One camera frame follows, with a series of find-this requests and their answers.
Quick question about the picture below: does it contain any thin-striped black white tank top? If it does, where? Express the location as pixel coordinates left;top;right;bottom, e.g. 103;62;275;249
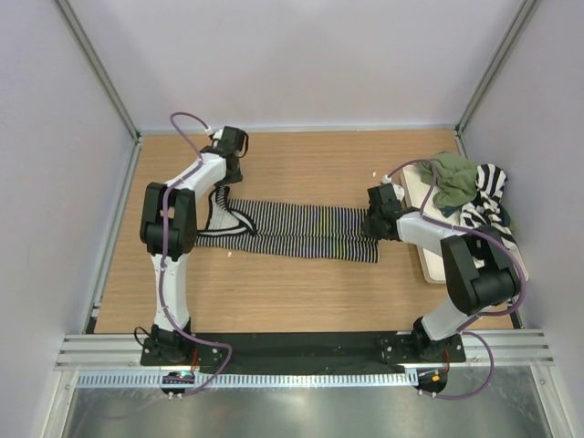
195;186;380;264

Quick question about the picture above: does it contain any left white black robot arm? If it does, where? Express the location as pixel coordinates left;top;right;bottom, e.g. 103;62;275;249
140;126;249;366

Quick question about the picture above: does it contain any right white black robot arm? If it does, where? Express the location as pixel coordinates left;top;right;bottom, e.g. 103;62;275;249
361;183;526;361

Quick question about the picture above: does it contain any green tank top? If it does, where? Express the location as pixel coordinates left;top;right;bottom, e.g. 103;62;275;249
415;151;478;209

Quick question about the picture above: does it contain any wide-striped black white tank top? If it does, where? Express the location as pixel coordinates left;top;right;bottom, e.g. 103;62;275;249
469;163;516;249

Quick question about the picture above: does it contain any white plastic tray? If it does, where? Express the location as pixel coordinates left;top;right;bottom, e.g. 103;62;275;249
399;163;529;285

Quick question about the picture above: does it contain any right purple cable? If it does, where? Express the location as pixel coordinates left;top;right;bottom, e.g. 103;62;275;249
385;158;529;402

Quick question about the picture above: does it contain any slotted cable duct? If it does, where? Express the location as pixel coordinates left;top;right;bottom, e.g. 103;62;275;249
76;370;418;390

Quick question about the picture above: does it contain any aluminium frame rail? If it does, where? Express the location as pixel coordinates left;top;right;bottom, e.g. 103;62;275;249
55;329;554;375

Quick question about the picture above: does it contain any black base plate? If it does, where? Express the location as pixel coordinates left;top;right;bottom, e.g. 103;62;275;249
136;331;466;370

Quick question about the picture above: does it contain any left aluminium corner post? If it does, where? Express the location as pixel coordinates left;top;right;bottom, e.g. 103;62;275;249
53;0;141;142

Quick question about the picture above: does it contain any aluminium corner post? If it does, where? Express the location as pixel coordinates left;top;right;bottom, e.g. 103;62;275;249
53;0;141;142
454;0;541;138

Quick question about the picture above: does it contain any right aluminium corner post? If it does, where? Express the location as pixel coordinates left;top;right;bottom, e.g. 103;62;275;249
454;0;541;138

